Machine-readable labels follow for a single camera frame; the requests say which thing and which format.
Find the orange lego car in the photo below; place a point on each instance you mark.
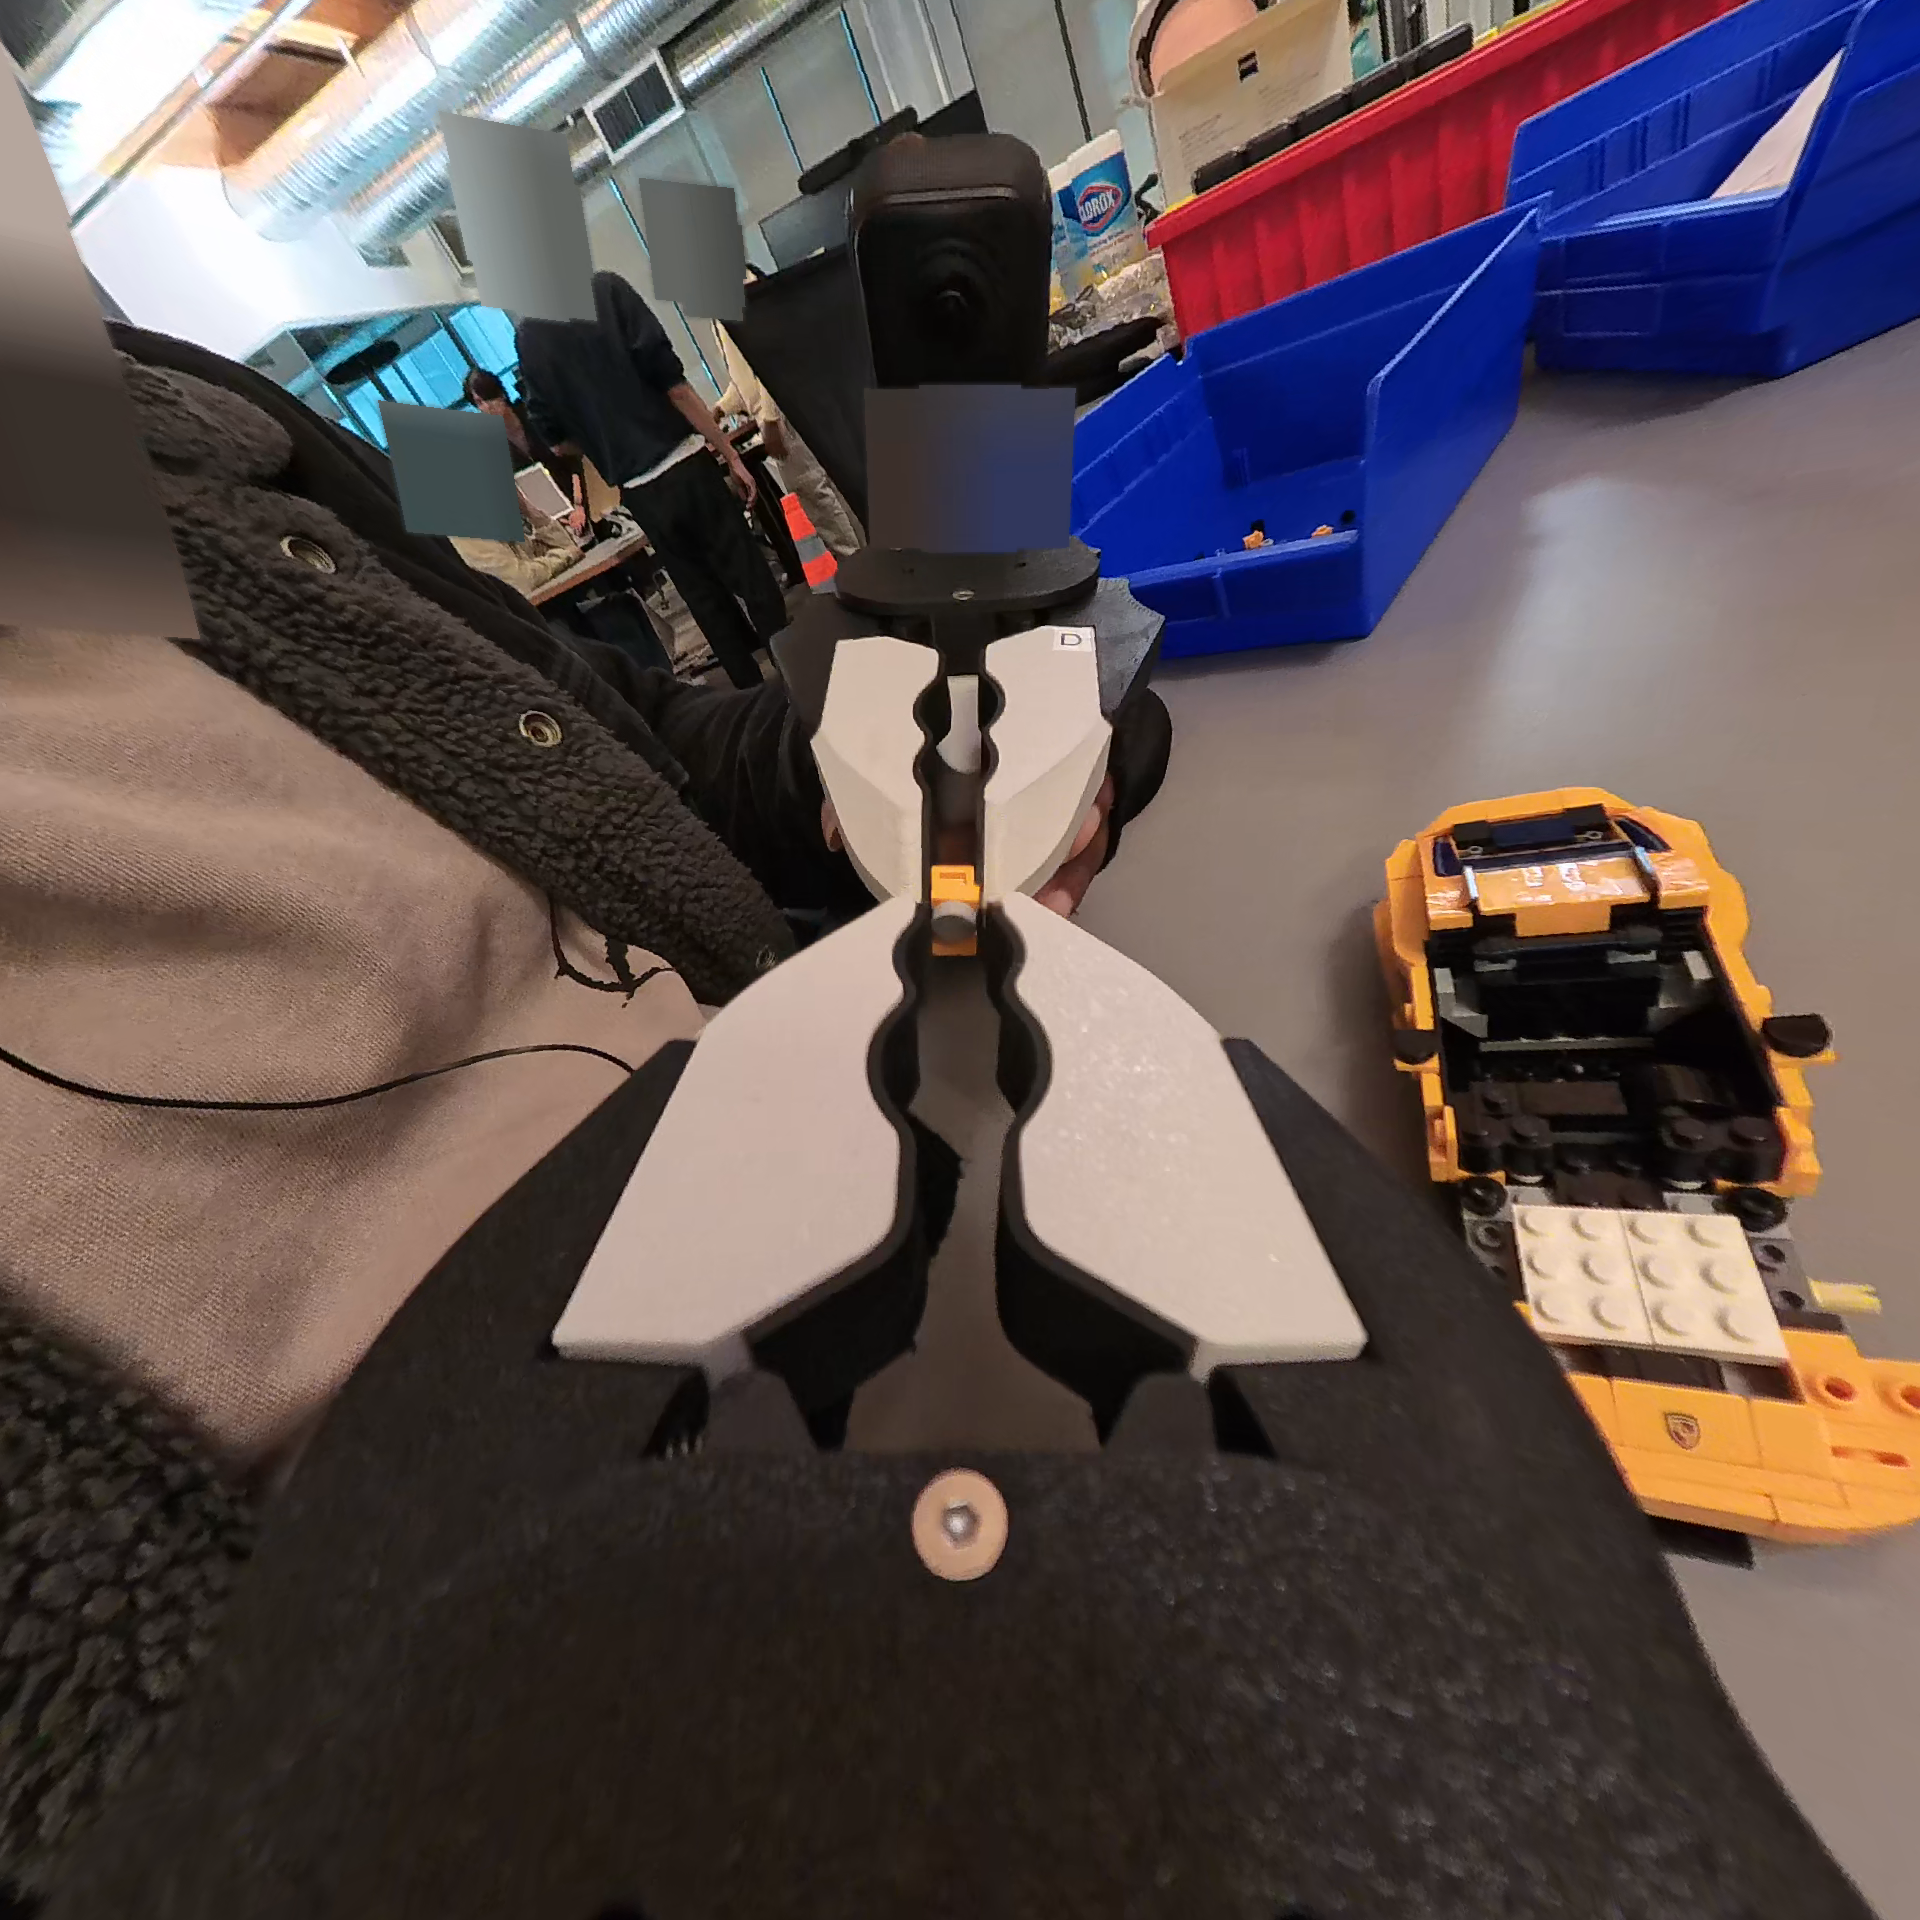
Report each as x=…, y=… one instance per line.
x=1620, y=1170

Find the red plastic bin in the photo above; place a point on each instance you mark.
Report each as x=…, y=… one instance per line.
x=1395, y=195

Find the white paper in bin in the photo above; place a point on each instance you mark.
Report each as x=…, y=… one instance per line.
x=1785, y=129

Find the white wipes canister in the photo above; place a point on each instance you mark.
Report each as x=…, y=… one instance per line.
x=1107, y=210

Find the orange traffic cone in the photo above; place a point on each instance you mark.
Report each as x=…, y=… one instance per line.
x=811, y=542

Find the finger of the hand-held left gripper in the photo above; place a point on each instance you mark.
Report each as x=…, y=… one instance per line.
x=871, y=751
x=1050, y=734

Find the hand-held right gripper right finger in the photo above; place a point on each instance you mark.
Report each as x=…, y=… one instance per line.
x=1185, y=1170

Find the silver ventilation duct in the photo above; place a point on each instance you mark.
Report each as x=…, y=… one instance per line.
x=494, y=60

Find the person's left hand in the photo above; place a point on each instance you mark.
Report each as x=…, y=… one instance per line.
x=1082, y=862

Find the small orange lego piece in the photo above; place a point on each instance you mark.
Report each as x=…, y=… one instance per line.
x=955, y=900

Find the cardboard box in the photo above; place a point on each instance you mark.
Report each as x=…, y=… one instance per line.
x=1245, y=74

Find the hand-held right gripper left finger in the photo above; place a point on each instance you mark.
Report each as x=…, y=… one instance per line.
x=734, y=1170

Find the beige hoodie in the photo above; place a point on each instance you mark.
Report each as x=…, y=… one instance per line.
x=271, y=975

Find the person's left forearm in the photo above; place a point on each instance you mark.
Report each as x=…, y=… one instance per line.
x=734, y=781

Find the large blue plastic bin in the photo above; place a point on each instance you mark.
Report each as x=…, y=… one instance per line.
x=1724, y=224

